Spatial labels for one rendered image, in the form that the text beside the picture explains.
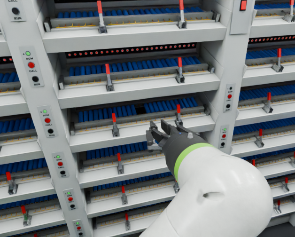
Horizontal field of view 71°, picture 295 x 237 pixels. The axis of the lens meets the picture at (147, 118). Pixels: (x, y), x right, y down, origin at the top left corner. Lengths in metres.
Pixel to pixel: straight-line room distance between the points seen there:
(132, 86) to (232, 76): 0.40
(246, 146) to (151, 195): 0.54
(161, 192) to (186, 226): 0.82
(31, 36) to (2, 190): 0.63
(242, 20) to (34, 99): 0.76
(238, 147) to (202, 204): 0.87
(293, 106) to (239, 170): 0.95
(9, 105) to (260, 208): 0.73
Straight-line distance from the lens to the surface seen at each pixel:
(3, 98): 0.84
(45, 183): 0.99
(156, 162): 0.97
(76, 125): 0.87
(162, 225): 0.31
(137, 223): 1.23
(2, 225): 1.20
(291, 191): 1.59
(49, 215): 1.13
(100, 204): 1.08
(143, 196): 1.08
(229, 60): 0.86
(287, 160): 1.46
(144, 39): 0.73
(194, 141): 0.37
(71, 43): 0.71
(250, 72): 0.97
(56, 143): 0.83
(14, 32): 0.74
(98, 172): 0.95
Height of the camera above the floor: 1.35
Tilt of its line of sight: 27 degrees down
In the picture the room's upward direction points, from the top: 3 degrees counter-clockwise
